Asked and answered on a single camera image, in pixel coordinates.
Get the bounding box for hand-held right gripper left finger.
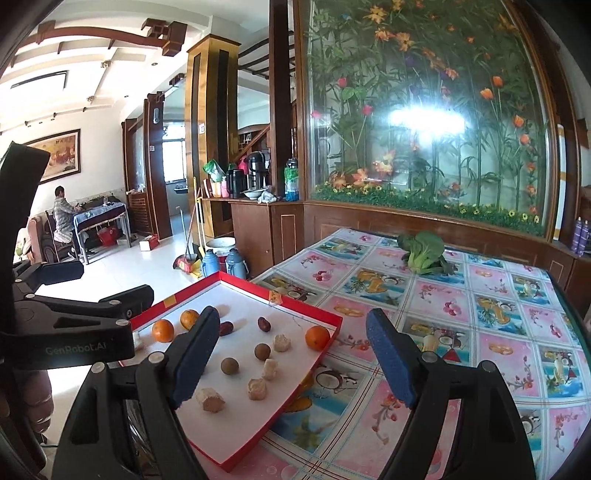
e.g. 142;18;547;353
58;305;221;480

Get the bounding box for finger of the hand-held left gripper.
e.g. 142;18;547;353
18;284;155;331
14;261;85;297

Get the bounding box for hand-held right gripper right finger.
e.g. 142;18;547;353
366;308;536;480

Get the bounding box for red shallow gift box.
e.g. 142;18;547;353
117;271;343;472

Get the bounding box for person's left hand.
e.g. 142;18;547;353
18;370;54;433

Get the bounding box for brown sofa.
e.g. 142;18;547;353
14;212;75;265

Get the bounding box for red dustpan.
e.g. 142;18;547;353
173;256;204;278

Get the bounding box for dark cloth covered table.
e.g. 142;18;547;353
74;203;130;265

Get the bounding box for green bok choy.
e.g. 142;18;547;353
397;232;455;275

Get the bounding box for black kettle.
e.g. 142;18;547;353
226;168;245;199

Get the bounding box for brown wooden sideboard cabinet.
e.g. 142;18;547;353
203;196;591;319

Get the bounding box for black thermos flasks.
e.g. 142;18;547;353
247;152;266;191

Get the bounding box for wooden pillar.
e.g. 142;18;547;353
187;34;241;241

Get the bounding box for green label plastic bottle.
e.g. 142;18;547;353
284;157;300;202

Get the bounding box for glass artificial flower display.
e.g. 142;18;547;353
295;0;559;241

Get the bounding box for long handled mop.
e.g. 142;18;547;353
182;178;204;266

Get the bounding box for framed wall painting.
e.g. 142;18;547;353
25;129;81;185

